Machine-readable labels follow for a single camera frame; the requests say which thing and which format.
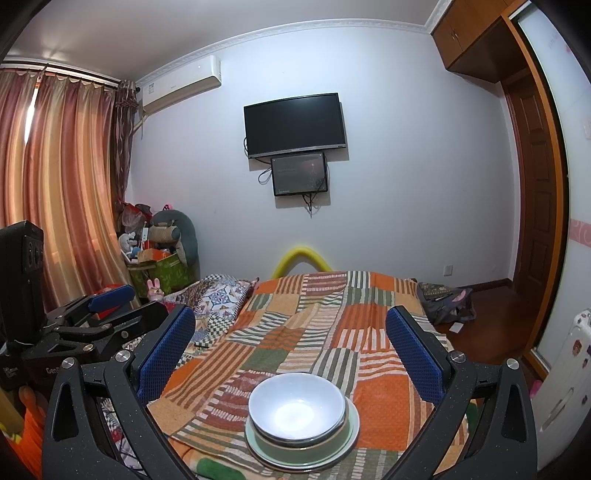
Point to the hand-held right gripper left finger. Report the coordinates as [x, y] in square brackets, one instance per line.
[164, 355]

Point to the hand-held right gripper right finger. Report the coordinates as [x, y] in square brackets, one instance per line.
[413, 355]

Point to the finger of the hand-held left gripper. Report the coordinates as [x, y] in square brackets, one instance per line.
[111, 295]
[138, 318]

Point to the green plate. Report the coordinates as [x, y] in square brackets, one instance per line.
[353, 429]

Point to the white bowl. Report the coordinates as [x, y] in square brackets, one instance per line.
[295, 410]

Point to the mauve bowl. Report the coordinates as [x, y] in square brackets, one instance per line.
[300, 446]

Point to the pink bunny toy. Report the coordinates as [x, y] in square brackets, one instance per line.
[155, 290]

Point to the white paper scrap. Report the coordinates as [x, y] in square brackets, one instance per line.
[457, 328]

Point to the green storage bag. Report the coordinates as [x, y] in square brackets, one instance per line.
[171, 277]

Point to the orange box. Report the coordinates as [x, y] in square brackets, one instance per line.
[154, 257]

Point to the dark bag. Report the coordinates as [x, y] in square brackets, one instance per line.
[443, 302]

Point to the red plastic bag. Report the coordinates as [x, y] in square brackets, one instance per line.
[136, 217]

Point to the floral patterned quilt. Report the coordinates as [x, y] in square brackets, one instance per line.
[221, 295]

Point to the grey plush toy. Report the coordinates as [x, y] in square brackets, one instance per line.
[178, 226]

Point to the patchwork striped blanket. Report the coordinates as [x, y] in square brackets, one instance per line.
[314, 314]

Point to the orange striped curtain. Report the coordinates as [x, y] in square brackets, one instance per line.
[60, 175]

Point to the orange ribbed plastic object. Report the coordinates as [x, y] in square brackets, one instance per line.
[32, 424]

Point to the yellow foam tube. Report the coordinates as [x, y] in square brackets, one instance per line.
[300, 253]

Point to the white sticker-covered appliance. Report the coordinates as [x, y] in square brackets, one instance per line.
[568, 369]

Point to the brown patterned curtain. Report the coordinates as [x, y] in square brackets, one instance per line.
[123, 138]

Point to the brown wooden door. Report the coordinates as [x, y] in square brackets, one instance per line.
[531, 184]

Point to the white air conditioner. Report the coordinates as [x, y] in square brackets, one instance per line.
[180, 83]

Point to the white heart-print sliding door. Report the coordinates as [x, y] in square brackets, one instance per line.
[577, 161]

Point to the wooden overhead cabinet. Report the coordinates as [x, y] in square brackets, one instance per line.
[466, 32]

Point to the wall socket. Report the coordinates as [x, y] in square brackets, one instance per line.
[448, 270]

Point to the curtain rail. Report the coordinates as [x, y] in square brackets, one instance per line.
[69, 74]

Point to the small black wall monitor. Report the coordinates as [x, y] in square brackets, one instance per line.
[299, 173]

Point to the black wall television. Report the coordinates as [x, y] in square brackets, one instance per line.
[295, 122]

